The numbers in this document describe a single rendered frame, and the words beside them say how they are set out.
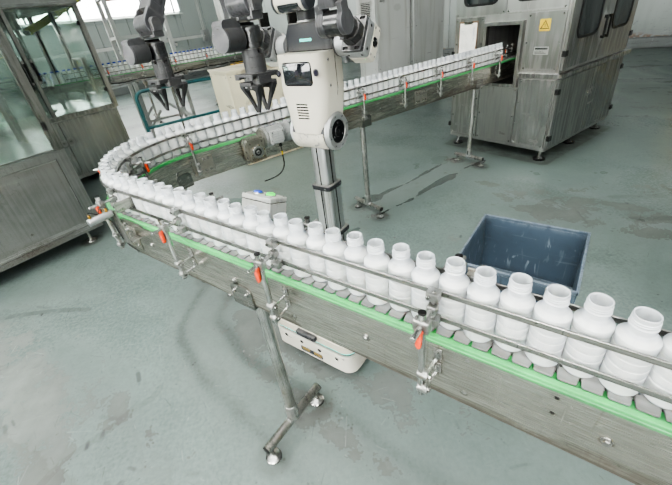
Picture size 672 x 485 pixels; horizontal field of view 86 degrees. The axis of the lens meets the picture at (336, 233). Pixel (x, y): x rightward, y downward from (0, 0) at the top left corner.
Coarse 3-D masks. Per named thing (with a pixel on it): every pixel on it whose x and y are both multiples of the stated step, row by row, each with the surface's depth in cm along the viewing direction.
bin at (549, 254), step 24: (480, 240) 128; (504, 240) 127; (528, 240) 122; (552, 240) 118; (576, 240) 113; (480, 264) 137; (504, 264) 132; (528, 264) 126; (552, 264) 121; (576, 264) 117; (576, 288) 92
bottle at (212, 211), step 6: (204, 198) 113; (210, 198) 114; (210, 204) 111; (216, 204) 113; (210, 210) 112; (216, 210) 113; (204, 216) 114; (210, 216) 112; (216, 216) 113; (210, 228) 115; (216, 228) 114; (216, 234) 116; (222, 234) 116; (222, 246) 118
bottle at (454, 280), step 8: (456, 256) 73; (448, 264) 71; (456, 264) 73; (464, 264) 70; (448, 272) 71; (456, 272) 70; (464, 272) 71; (440, 280) 74; (448, 280) 72; (456, 280) 71; (464, 280) 72; (440, 288) 74; (448, 288) 72; (456, 288) 71; (464, 288) 71; (464, 296) 72; (440, 304) 76; (448, 304) 74; (456, 304) 73; (464, 304) 74; (440, 312) 77; (448, 312) 75; (456, 312) 74; (464, 312) 75; (456, 320) 75; (448, 328) 77; (456, 328) 77
